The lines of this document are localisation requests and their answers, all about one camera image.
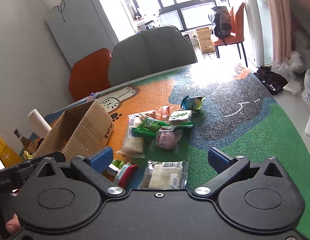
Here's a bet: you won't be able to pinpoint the orange chair by wall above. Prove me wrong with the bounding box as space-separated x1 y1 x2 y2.
69 48 112 101

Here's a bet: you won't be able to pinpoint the green snack packet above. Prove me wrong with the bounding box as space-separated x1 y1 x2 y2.
132 118 172 139

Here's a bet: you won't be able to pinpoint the beige nut snack packet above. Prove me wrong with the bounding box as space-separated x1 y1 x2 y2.
139 110 162 120

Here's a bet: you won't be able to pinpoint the black clothes on floor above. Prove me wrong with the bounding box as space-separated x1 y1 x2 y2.
253 66 288 95

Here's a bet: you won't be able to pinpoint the orange chair by window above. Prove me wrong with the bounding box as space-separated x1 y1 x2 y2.
211 3 248 67

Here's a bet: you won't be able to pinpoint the grey sofa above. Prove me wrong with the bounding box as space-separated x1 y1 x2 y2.
289 0 310 69

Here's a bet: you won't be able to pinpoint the dark glass bottle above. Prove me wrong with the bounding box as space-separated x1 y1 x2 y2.
14 129 37 154

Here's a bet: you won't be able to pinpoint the purple mochi packet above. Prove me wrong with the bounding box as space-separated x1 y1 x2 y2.
150 129 183 153

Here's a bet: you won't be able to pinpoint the black grey backpack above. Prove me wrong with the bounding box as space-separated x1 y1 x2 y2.
208 6 232 45

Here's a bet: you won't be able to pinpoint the red white snack pack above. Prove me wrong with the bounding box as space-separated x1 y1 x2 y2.
106 160 138 188

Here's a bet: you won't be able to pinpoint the cardboard box on floor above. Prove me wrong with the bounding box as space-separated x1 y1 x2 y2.
196 27 215 54

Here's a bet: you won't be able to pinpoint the orange transparent snack packet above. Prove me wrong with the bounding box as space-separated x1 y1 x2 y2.
159 106 171 121

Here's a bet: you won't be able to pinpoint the green white round cake packet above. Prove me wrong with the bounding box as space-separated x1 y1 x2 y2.
168 110 193 128

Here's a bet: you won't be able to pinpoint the clear white cake packet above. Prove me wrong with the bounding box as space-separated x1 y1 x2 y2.
138 160 189 190

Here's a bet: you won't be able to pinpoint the open cardboard box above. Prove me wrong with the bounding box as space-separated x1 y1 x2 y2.
34 100 114 161

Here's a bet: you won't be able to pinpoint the pink curtain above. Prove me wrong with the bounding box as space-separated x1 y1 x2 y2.
268 0 310 61

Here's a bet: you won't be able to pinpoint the small blue pink tissue pack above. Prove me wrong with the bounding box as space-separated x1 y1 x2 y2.
86 92 99 102

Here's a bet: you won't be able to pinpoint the colourful cat table mat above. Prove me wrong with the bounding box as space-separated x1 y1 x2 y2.
99 63 310 238

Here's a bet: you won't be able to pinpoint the person left hand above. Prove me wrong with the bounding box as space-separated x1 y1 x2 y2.
0 213 21 239

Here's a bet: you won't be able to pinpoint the grey upholstered chair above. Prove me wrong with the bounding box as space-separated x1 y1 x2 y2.
108 25 197 86

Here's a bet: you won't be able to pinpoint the yellow oil bottle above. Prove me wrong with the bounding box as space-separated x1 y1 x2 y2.
0 137 22 167

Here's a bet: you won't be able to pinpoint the blue green crumpled snack bag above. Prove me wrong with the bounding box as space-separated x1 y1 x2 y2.
180 95 205 111

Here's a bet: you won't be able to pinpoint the white refrigerator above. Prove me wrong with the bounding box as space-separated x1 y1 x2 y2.
46 0 137 67

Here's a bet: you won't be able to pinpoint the long white blueberry bread pack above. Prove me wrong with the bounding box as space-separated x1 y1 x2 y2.
116 113 145 159

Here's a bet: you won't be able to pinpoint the white paper towel roll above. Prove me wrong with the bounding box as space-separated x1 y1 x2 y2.
27 109 51 138

